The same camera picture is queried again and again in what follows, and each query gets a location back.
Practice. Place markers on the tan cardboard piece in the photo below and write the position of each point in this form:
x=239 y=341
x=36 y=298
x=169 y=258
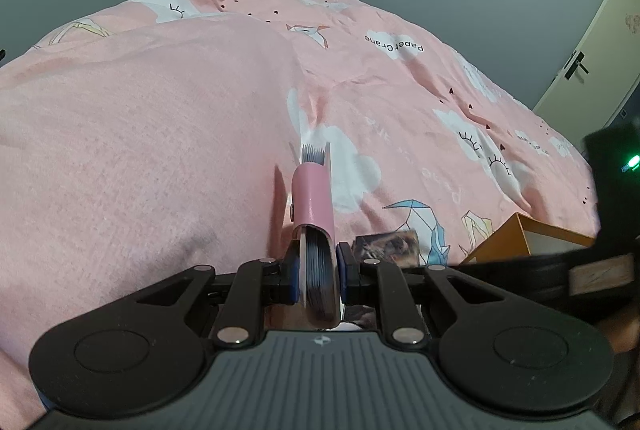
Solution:
x=600 y=275

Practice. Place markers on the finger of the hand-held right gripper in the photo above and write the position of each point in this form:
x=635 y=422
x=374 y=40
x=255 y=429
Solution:
x=530 y=272

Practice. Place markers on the dark picture card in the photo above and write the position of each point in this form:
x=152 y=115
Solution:
x=385 y=250

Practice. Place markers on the orange cardboard box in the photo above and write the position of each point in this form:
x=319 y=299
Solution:
x=505 y=240

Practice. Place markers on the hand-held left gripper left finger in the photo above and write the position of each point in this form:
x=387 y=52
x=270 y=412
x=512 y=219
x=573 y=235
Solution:
x=292 y=282

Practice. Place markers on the cream door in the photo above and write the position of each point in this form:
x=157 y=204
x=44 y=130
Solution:
x=600 y=35

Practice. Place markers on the pink cased swatch fan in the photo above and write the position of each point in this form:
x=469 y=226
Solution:
x=312 y=195

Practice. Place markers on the person's right forearm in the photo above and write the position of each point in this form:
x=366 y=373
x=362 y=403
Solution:
x=622 y=332

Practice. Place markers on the pink printed blanket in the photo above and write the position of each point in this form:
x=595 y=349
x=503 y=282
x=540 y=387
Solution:
x=150 y=135

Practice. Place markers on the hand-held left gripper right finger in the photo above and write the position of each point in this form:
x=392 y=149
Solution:
x=345 y=270

